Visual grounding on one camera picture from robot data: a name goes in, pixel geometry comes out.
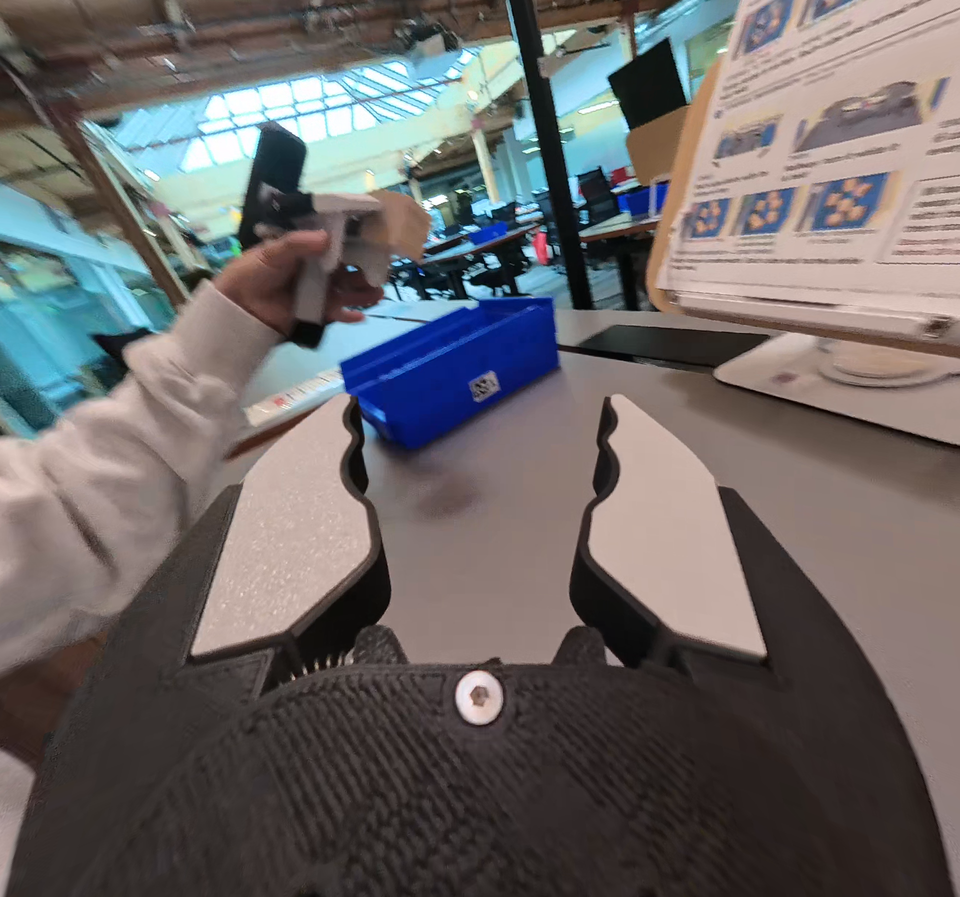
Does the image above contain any black monitor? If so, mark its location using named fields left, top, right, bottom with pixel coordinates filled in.
left=607, top=38, right=689, bottom=132

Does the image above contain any cardboard box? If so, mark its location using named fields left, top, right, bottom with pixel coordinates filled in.
left=626, top=105, right=693, bottom=187

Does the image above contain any wooden office desk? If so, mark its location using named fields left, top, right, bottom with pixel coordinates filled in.
left=420, top=220, right=545, bottom=302

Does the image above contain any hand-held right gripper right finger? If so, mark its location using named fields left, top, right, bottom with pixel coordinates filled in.
left=570, top=394, right=768, bottom=669

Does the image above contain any printed instruction sheet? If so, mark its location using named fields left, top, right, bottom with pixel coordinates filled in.
left=663, top=0, right=960, bottom=298

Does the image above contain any black pole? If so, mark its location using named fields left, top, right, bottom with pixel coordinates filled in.
left=491, top=0, right=595, bottom=311

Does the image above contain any blue plastic bin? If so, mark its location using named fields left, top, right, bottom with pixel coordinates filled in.
left=339, top=297, right=561, bottom=452

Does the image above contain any person's left forearm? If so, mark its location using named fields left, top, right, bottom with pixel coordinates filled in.
left=0, top=282, right=290, bottom=677

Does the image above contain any black office chair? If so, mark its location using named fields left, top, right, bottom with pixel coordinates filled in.
left=576, top=168, right=633, bottom=222

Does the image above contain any wooden cube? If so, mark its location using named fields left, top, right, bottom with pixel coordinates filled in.
left=367, top=189, right=433, bottom=265

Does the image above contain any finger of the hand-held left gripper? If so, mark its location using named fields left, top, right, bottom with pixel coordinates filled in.
left=332, top=225, right=393, bottom=291
left=309, top=192, right=384, bottom=225

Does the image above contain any large paned window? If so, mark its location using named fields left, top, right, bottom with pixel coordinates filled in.
left=112, top=60, right=481, bottom=174

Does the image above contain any black flat pad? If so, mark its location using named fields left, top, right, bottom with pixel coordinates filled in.
left=577, top=324, right=774, bottom=373

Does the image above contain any wooden support post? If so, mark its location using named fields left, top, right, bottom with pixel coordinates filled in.
left=41, top=98, right=192, bottom=309

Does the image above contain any wooden document stand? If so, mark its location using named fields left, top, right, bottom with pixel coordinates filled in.
left=645, top=0, right=960, bottom=448

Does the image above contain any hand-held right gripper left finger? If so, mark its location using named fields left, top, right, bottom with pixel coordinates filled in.
left=189, top=394, right=393, bottom=664

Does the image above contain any person's white sweatshirt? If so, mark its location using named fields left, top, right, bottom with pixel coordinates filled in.
left=0, top=750, right=39, bottom=883

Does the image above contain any person's left hand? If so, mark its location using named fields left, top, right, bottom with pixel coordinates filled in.
left=213, top=231, right=385, bottom=337

